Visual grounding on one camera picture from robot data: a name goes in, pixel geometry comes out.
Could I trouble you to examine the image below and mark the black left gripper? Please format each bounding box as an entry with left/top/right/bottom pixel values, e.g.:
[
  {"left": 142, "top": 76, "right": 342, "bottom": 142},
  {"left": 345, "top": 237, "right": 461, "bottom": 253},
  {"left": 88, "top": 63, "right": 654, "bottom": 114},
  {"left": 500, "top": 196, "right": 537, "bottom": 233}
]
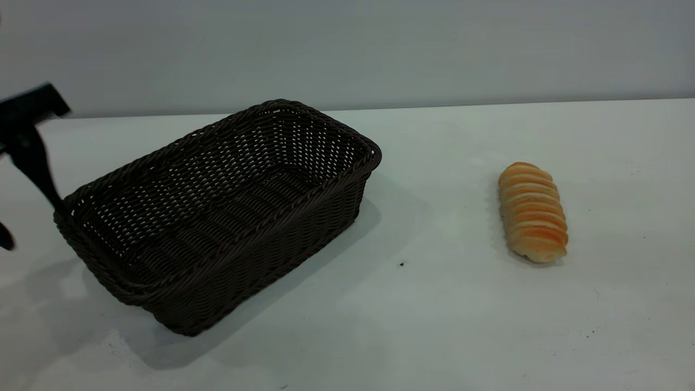
[{"left": 0, "top": 82, "right": 72, "bottom": 251}]

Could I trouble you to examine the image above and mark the dark brown woven basket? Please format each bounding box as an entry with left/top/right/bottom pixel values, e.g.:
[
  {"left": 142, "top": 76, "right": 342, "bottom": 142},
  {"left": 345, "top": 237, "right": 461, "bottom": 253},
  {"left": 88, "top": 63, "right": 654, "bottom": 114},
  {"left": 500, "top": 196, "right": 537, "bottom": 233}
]
[{"left": 53, "top": 99, "right": 382, "bottom": 337}]

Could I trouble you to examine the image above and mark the ridged golden bread loaf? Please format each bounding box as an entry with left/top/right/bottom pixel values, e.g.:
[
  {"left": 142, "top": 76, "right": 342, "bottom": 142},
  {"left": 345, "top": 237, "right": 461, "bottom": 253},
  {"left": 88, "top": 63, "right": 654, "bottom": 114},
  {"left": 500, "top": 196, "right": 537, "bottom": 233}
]
[{"left": 498, "top": 162, "right": 569, "bottom": 264}]

